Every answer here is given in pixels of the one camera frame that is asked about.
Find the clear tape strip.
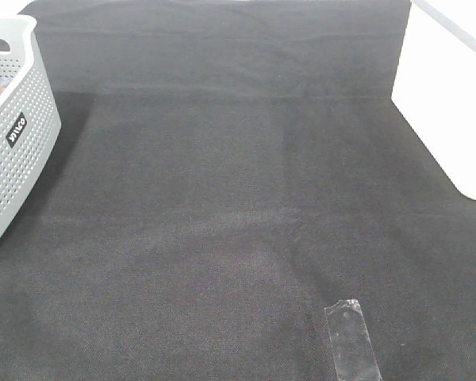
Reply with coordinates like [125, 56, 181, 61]
[324, 299, 382, 381]

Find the black table cloth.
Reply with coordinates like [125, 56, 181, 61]
[0, 1, 476, 380]

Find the white plastic storage bin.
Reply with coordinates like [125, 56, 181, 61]
[391, 1, 476, 201]

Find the white perforated laundry basket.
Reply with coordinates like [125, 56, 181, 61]
[0, 15, 61, 239]

